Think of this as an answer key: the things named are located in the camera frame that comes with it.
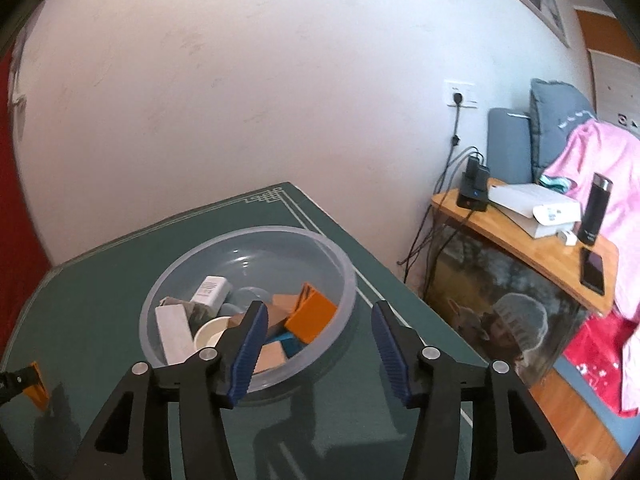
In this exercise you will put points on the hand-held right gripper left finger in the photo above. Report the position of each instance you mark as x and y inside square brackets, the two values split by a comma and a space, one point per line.
[247, 355]

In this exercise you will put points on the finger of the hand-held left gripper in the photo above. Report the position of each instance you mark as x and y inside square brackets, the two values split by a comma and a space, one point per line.
[15, 380]

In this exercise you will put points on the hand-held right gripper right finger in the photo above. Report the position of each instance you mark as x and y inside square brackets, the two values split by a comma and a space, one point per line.
[392, 355]

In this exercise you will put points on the orange wooden block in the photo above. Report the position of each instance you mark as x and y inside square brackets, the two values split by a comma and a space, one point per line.
[36, 385]
[312, 317]

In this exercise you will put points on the large light wooden block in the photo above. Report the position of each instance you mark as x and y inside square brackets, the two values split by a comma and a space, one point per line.
[270, 357]

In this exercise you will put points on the white round lid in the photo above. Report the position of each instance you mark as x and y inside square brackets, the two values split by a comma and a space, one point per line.
[212, 337]

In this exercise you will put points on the blue wooden block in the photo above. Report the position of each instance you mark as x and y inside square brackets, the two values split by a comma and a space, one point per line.
[292, 346]

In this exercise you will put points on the small light wooden block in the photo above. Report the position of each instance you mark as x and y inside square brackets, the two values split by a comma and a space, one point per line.
[284, 305]

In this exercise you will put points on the white charger adapter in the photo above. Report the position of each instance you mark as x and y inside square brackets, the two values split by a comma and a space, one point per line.
[212, 291]

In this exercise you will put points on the clear plastic bowl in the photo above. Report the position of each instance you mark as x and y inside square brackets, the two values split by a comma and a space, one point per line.
[280, 255]

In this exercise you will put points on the printed poster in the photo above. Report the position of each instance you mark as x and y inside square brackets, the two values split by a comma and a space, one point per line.
[500, 310]

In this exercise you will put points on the green table cover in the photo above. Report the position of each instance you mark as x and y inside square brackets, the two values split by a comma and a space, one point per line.
[100, 285]

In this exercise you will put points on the red quilted blanket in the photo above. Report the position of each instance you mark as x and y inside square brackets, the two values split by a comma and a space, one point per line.
[20, 240]

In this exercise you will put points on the wooden side table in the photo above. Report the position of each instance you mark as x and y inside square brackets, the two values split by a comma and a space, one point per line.
[540, 255]

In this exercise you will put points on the black charger dock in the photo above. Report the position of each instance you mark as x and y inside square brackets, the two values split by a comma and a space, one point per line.
[472, 195]

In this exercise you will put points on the white cardboard box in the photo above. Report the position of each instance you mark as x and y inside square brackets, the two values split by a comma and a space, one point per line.
[525, 200]

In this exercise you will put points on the red printed cloth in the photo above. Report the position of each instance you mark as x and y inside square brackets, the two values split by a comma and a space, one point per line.
[600, 360]

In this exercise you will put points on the small white adapter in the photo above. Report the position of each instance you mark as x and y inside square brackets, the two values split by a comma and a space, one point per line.
[567, 238]

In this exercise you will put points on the black smartphone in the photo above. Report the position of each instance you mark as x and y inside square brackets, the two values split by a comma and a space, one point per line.
[592, 270]

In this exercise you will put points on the teal cloth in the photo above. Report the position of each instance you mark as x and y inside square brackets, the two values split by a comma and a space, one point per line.
[555, 182]

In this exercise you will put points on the black thermos bottle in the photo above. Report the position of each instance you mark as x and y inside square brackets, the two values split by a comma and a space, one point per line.
[594, 210]

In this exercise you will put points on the grey-blue embroidered pillow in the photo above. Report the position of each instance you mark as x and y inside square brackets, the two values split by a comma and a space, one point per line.
[552, 120]

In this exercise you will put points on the pink cloth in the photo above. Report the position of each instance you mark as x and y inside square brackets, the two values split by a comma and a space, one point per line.
[610, 160]

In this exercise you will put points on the wooden wardrobe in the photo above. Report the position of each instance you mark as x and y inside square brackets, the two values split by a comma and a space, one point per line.
[600, 30]

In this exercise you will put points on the white wall socket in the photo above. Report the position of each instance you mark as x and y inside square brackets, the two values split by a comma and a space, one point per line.
[467, 94]

